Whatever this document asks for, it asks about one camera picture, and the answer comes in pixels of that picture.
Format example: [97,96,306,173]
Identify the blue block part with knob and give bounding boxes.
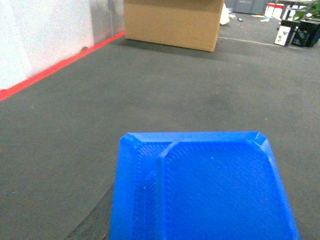
[109,131,301,240]

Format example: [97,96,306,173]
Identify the large cardboard box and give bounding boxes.
[123,0,224,52]

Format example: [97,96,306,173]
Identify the white foam board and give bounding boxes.
[220,3,236,26]

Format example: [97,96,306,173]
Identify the black white computer case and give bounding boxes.
[274,25,293,47]

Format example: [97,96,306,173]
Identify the black crate stack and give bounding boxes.
[291,20,320,48]

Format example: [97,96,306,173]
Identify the green potted plant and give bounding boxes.
[292,0,320,22]

